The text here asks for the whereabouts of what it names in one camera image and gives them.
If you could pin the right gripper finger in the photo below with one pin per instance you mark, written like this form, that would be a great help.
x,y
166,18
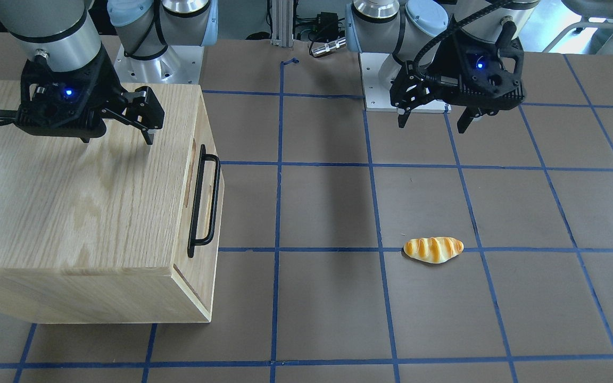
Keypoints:
x,y
139,108

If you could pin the light oak drawer cabinet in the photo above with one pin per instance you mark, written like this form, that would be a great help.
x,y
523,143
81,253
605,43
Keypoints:
x,y
89,232

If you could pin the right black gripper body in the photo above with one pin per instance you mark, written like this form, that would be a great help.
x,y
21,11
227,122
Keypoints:
x,y
105,84

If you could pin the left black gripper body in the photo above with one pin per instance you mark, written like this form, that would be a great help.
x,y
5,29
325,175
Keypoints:
x,y
447,59

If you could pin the oak drawer front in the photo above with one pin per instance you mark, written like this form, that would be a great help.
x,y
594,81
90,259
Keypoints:
x,y
200,228

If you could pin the black power adapter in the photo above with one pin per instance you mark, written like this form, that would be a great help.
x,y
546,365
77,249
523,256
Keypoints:
x,y
326,23

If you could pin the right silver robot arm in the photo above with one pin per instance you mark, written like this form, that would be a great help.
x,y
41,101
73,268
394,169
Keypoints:
x,y
64,34

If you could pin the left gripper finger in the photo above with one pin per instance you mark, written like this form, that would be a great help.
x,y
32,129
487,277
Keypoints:
x,y
467,117
405,92

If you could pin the silver cable connector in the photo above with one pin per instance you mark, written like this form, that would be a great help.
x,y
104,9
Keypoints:
x,y
328,48

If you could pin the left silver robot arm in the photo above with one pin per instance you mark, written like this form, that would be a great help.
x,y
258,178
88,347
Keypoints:
x,y
409,31

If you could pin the aluminium profile post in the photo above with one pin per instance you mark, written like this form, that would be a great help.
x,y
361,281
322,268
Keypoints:
x,y
282,21

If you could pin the toy bread roll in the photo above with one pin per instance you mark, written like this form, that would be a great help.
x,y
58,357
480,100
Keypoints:
x,y
433,250

